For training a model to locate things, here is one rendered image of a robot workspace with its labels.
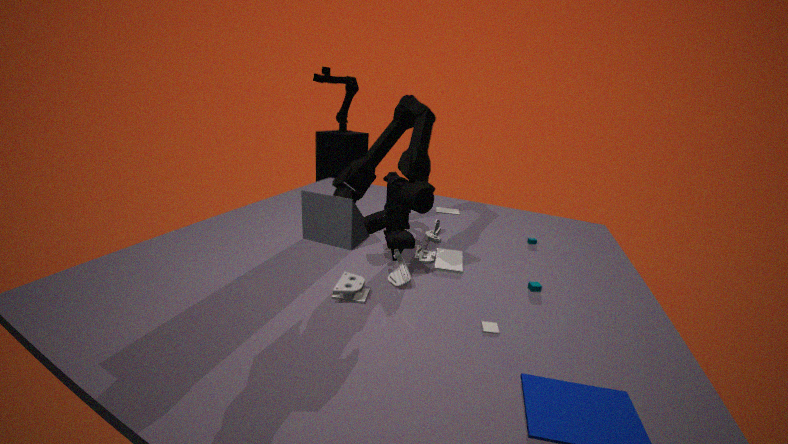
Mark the blue flat plate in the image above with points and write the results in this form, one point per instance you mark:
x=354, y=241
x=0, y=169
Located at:
x=571, y=413

